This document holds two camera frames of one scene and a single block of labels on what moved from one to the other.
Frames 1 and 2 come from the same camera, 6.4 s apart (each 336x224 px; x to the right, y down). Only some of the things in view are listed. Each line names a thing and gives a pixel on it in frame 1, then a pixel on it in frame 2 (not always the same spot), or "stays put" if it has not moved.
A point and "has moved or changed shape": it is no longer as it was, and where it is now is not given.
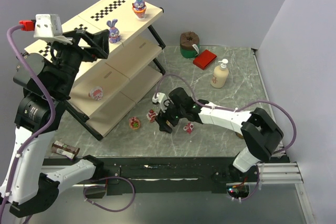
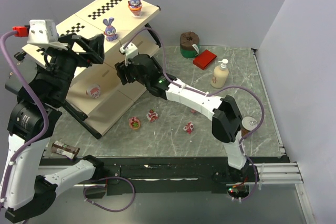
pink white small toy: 96,93 has moved or changed shape
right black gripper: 168,116 -> 125,71
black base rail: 165,175 stays put
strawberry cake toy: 151,115 stays put
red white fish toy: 188,127 stays put
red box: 204,59 stays put
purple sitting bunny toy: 114,36 has moved or changed shape
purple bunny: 139,6 has moved or changed shape
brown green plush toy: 189,44 stays put
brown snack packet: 69,152 stays put
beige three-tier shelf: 111,85 stays put
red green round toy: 134,123 stays put
